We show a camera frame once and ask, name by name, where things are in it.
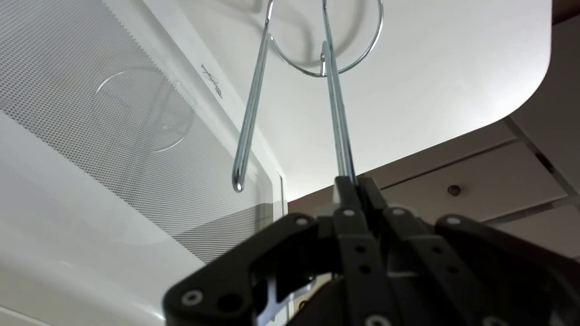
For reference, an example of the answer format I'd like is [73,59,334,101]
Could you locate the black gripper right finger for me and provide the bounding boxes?
[360,175,580,326]

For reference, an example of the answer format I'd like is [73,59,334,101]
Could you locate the silver wire paper towel stand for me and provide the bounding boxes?
[233,0,387,195]

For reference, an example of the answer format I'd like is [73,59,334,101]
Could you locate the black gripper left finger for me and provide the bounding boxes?
[162,173,396,326]

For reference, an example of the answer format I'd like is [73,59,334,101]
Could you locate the beige drawer cabinet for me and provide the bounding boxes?
[289,119,580,260]

